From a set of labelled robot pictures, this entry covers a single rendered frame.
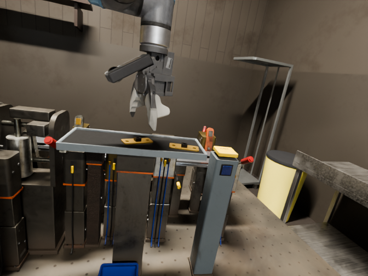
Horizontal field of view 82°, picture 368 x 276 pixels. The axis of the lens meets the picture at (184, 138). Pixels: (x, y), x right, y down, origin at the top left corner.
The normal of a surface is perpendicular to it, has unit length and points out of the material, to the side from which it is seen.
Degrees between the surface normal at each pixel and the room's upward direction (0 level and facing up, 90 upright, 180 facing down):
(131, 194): 90
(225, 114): 90
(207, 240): 90
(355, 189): 90
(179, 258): 0
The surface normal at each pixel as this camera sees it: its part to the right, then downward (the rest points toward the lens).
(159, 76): 0.55, 0.32
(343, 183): -0.94, -0.05
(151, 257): 0.15, -0.95
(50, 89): 0.30, 0.32
